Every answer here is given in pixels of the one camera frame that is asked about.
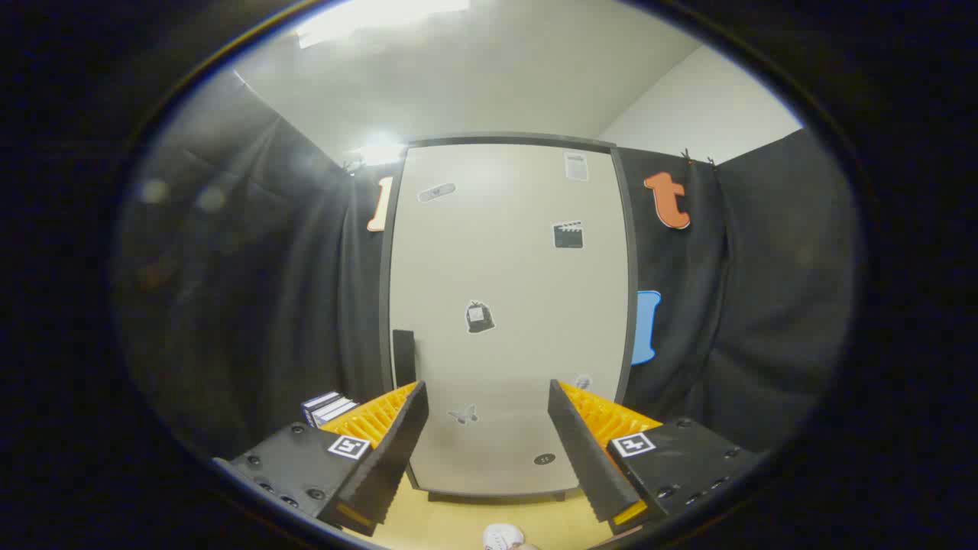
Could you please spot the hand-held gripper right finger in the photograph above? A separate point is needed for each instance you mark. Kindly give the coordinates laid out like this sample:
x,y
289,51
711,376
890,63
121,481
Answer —
x,y
584,458

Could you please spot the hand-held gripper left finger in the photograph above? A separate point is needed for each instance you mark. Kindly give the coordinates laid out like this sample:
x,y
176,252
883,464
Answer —
x,y
393,458

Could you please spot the white canvas shoe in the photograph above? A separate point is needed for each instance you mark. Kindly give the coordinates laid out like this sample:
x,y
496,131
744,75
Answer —
x,y
503,537

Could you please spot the white shoe cabinet door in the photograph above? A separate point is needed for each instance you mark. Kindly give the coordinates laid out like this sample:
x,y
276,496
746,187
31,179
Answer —
x,y
504,267

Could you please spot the grey shoe cabinet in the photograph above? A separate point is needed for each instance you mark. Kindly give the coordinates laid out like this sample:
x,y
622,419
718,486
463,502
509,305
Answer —
x,y
504,138

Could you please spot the book with portrait cover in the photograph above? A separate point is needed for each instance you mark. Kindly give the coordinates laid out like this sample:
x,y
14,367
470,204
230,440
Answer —
x,y
338,411

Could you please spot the blue spine book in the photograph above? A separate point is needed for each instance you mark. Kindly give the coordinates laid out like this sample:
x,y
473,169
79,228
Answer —
x,y
312,406

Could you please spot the black backdrop cloth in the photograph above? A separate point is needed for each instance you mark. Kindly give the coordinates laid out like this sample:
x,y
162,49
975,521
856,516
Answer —
x,y
252,305

